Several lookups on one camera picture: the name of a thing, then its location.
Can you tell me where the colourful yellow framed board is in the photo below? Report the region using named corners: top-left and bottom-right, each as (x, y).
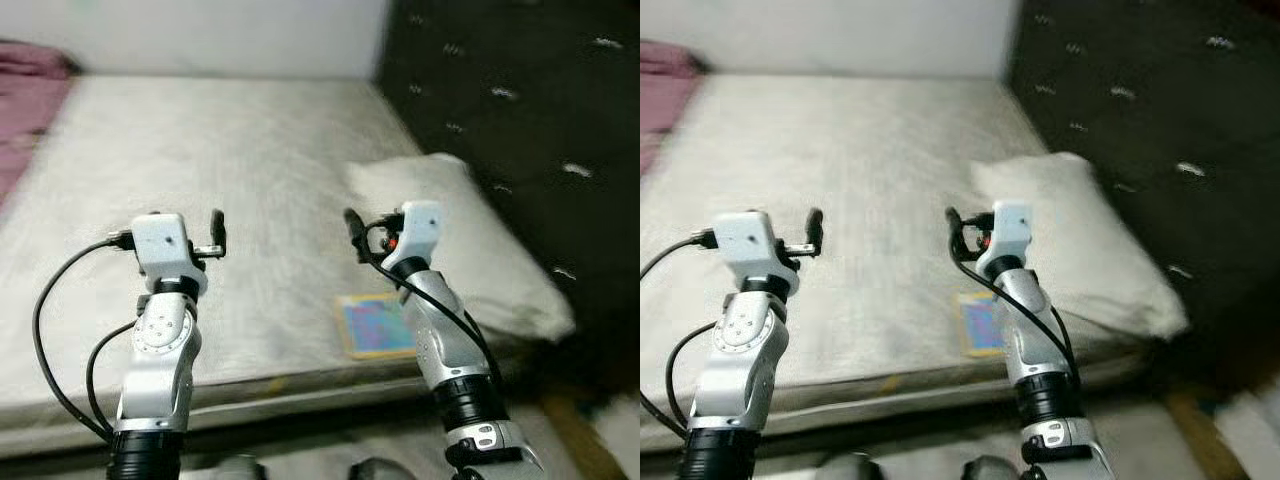
top-left (956, 291), bottom-right (1007, 359)
top-left (335, 292), bottom-right (423, 360)

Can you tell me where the beige quilted mattress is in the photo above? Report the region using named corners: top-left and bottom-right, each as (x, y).
top-left (640, 75), bottom-right (1166, 453)
top-left (0, 75), bottom-right (563, 459)

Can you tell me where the beige pillow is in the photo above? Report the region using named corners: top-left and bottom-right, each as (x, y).
top-left (968, 152), bottom-right (1193, 343)
top-left (345, 153), bottom-right (579, 344)

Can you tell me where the black tufted headboard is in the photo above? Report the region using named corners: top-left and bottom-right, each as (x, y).
top-left (375, 0), bottom-right (641, 393)
top-left (1005, 0), bottom-right (1280, 393)

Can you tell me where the pink cartoon print blanket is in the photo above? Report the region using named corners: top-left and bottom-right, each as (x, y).
top-left (640, 40), bottom-right (708, 178)
top-left (0, 40), bottom-right (78, 208)

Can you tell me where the grey robot right leg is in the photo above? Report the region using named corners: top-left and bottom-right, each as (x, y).
top-left (960, 455), bottom-right (1021, 480)
top-left (348, 458), bottom-right (411, 480)

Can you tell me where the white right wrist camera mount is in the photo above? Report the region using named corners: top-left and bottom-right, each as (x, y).
top-left (385, 200), bottom-right (445, 278)
top-left (975, 200), bottom-right (1035, 278)

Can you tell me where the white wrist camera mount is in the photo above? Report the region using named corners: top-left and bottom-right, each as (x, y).
top-left (130, 213), bottom-right (209, 297)
top-left (712, 210), bottom-right (803, 297)
top-left (975, 200), bottom-right (1035, 278)
top-left (385, 200), bottom-right (445, 278)

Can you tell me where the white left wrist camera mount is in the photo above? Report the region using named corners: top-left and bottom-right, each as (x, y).
top-left (712, 210), bottom-right (803, 297)
top-left (130, 213), bottom-right (209, 297)

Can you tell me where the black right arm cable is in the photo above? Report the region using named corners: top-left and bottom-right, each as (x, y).
top-left (948, 212), bottom-right (1084, 396)
top-left (355, 213), bottom-right (508, 403)

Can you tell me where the long black left arm cable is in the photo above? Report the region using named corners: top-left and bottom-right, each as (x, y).
top-left (640, 230), bottom-right (721, 441)
top-left (32, 230), bottom-right (137, 443)

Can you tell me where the short black left arm cable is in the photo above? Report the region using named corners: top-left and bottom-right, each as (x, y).
top-left (664, 318), bottom-right (733, 441)
top-left (84, 318), bottom-right (143, 438)

